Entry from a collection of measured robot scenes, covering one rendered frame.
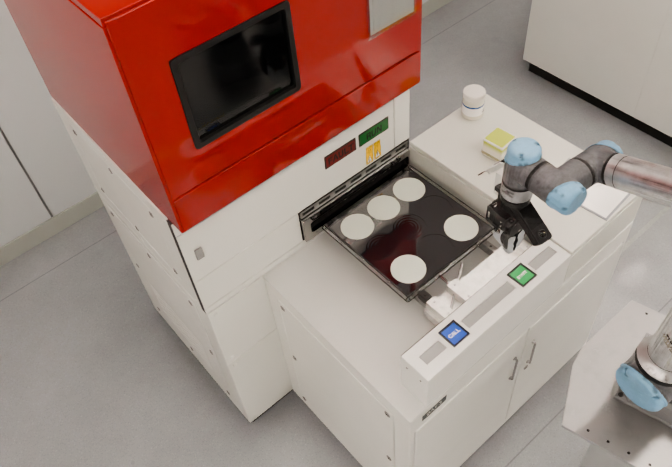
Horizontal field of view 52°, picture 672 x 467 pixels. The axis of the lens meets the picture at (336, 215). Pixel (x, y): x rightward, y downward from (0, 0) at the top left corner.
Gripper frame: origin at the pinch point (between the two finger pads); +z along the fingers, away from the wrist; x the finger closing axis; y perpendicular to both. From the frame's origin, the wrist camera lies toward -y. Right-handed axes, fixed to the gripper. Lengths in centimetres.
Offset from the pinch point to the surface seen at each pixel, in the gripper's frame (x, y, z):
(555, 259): -13.0, -4.7, 9.6
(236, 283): 57, 51, 19
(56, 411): 126, 106, 106
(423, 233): 4.8, 28.2, 15.7
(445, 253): 4.8, 18.7, 15.7
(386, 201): 5.2, 45.0, 15.7
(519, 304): 3.6, -8.1, 11.6
